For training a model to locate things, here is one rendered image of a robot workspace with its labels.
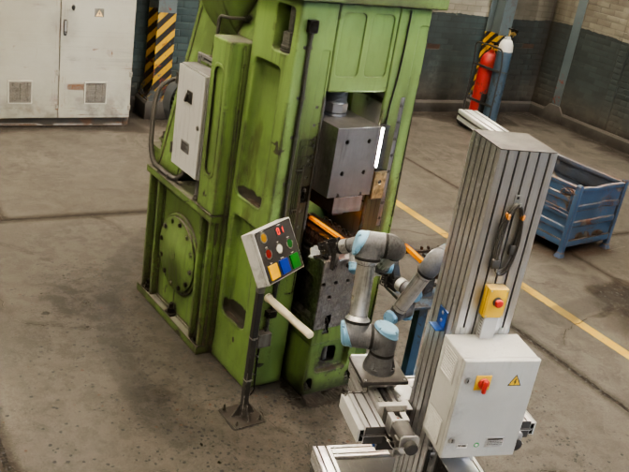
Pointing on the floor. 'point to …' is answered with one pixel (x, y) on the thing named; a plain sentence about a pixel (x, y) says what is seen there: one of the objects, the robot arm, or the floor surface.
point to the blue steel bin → (579, 206)
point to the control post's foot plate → (241, 416)
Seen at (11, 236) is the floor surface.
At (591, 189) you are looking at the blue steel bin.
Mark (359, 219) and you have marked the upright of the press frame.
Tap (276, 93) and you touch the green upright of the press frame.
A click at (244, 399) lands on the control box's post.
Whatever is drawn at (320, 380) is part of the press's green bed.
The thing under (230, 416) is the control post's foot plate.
